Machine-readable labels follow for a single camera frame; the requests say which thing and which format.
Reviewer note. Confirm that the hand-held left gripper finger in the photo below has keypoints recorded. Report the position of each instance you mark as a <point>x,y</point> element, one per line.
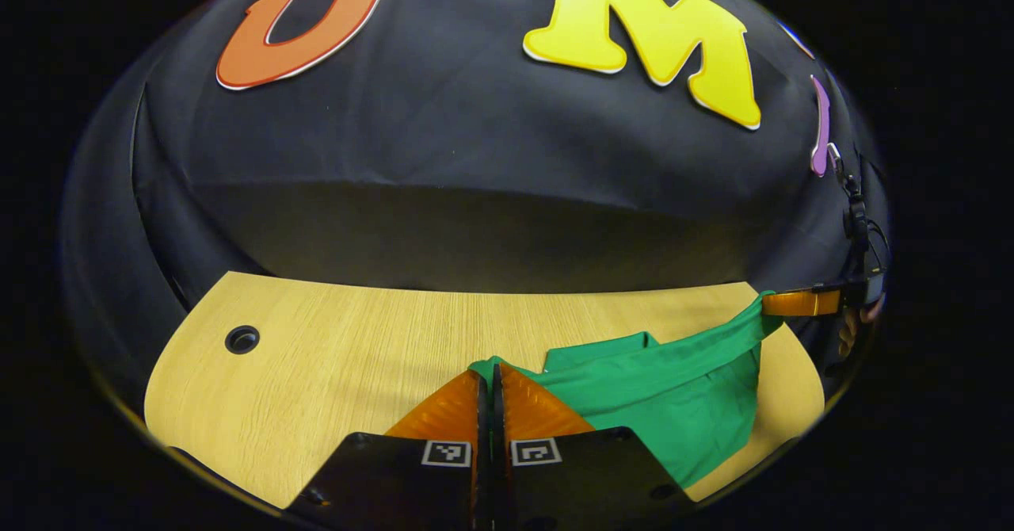
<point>499,412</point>
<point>482,412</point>

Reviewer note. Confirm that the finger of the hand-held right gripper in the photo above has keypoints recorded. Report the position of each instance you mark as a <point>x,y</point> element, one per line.
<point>800,303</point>

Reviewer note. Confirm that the green T-shirt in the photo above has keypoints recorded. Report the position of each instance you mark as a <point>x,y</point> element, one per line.
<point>681,404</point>

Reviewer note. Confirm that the black backdrop cloth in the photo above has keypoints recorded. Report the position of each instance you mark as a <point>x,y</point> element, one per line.
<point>436,135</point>

